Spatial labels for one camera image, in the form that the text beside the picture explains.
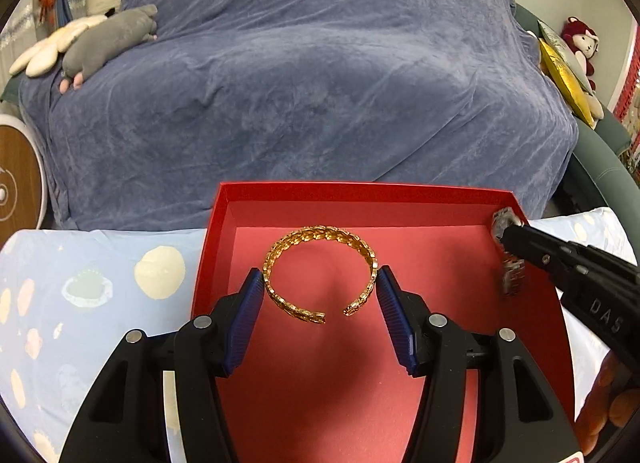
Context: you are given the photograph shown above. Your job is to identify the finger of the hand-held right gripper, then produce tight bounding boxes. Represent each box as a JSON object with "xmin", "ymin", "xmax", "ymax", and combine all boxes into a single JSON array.
[{"xmin": 501, "ymin": 224, "xmax": 640, "ymax": 294}]

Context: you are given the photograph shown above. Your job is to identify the red cardboard box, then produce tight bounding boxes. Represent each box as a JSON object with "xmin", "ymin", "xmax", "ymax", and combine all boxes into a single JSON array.
[{"xmin": 190, "ymin": 182, "xmax": 576, "ymax": 463}]

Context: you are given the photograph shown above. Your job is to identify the grey plush toy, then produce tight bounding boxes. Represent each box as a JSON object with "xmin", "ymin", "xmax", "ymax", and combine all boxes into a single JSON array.
[{"xmin": 59, "ymin": 4, "xmax": 160, "ymax": 94}]

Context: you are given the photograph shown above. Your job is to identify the silver gold wrist watch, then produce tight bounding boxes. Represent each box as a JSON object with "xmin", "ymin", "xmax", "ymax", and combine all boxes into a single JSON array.
[{"xmin": 491, "ymin": 208, "xmax": 527, "ymax": 300}]

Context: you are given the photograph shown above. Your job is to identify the green sofa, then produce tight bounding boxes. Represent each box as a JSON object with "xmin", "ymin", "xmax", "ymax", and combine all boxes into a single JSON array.
[{"xmin": 0, "ymin": 3, "xmax": 640, "ymax": 224}]

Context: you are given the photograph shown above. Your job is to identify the white flower plush cushion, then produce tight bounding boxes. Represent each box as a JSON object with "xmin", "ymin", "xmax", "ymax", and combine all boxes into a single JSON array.
[{"xmin": 9, "ymin": 14, "xmax": 108, "ymax": 78}]

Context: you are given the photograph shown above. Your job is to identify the gold shiny pillow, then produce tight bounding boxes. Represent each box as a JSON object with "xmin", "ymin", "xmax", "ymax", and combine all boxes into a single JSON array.
[{"xmin": 537, "ymin": 38, "xmax": 598, "ymax": 130}]

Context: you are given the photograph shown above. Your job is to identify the white sheer curtain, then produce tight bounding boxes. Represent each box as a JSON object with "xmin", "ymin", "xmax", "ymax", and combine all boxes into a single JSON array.
[{"xmin": 0, "ymin": 0, "xmax": 61, "ymax": 88}]

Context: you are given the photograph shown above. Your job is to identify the silver shiny pillow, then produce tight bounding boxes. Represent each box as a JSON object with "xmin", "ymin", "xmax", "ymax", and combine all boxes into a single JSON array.
[{"xmin": 537, "ymin": 20, "xmax": 593, "ymax": 94}]

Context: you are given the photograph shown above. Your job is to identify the gold chain cuff bracelet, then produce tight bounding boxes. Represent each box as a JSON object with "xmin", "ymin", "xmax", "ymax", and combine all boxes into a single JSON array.
[{"xmin": 262, "ymin": 225, "xmax": 381, "ymax": 325}]

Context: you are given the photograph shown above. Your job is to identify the round wood-faced white appliance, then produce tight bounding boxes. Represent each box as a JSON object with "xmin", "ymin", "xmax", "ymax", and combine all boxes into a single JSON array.
[{"xmin": 0, "ymin": 115, "xmax": 49, "ymax": 231}]

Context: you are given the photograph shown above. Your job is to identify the red white decorative hanging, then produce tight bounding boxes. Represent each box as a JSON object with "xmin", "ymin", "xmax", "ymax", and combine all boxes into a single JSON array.
[{"xmin": 612, "ymin": 28, "xmax": 640, "ymax": 124}]

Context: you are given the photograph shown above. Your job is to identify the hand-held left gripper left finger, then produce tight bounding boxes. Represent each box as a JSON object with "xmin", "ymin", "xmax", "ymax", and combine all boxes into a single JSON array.
[{"xmin": 59, "ymin": 267, "xmax": 266, "ymax": 463}]

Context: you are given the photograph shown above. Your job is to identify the blue velvet blanket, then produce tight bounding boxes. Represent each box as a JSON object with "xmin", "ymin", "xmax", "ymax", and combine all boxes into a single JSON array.
[{"xmin": 20, "ymin": 0, "xmax": 581, "ymax": 231}]

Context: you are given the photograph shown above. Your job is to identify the red monkey plush toy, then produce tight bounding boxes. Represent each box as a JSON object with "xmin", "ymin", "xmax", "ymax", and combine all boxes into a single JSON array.
[{"xmin": 560, "ymin": 16, "xmax": 601, "ymax": 94}]

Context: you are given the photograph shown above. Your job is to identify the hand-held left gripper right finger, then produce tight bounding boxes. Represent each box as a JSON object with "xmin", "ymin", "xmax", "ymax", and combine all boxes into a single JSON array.
[{"xmin": 375, "ymin": 265, "xmax": 583, "ymax": 463}]

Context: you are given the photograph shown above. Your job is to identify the silver tinsel garland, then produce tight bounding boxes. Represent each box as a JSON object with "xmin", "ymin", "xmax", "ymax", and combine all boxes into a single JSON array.
[{"xmin": 0, "ymin": 0, "xmax": 91, "ymax": 48}]

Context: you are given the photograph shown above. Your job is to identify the beige plush toy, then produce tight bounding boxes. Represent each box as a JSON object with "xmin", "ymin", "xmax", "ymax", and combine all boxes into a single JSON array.
[{"xmin": 584, "ymin": 89, "xmax": 607, "ymax": 122}]

